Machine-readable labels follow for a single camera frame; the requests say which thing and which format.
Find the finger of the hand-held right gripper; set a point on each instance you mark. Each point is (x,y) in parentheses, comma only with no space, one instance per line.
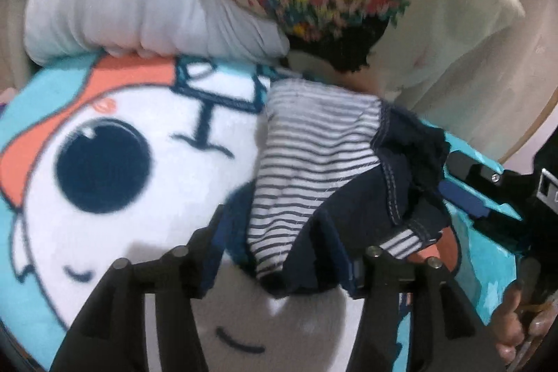
(468,202)
(468,167)

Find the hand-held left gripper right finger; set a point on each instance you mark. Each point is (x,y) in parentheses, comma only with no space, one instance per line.
(358,269)

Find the person's right hand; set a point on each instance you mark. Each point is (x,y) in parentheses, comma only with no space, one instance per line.
(512,322)

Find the cartoon printed blanket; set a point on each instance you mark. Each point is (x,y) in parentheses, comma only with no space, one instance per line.
(130,202)

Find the striped pants with navy patches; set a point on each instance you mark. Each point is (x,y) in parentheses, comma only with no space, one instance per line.
(305,163)

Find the cream pillow with colourful print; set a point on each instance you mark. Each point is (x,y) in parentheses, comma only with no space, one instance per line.
(444,19)

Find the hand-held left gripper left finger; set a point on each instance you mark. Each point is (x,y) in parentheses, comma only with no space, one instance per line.
(216,234)

